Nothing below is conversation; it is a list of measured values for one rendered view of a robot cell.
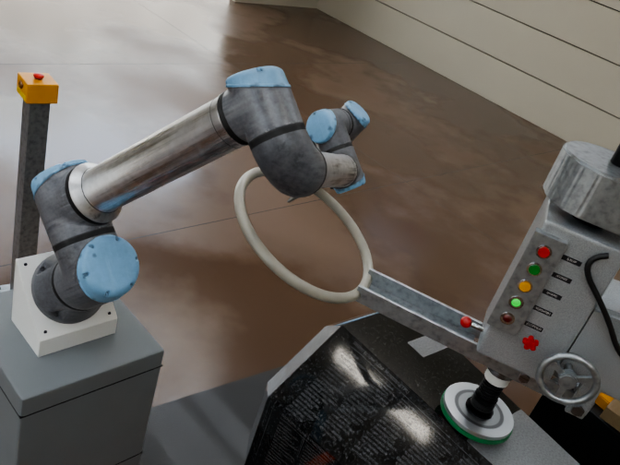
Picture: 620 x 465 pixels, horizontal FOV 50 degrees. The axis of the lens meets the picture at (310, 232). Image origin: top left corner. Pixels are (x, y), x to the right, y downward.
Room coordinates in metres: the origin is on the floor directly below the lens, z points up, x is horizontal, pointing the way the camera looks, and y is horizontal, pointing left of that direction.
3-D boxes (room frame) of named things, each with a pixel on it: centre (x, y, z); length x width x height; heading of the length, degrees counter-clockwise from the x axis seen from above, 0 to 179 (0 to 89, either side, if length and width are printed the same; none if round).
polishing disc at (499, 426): (1.54, -0.63, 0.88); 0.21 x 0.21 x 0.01
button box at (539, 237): (1.44, -0.54, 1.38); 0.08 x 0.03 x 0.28; 77
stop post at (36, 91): (2.35, 1.18, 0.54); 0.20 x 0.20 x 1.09; 47
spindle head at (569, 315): (1.52, -0.71, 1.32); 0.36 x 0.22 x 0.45; 77
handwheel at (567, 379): (1.40, -0.72, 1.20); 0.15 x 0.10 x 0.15; 77
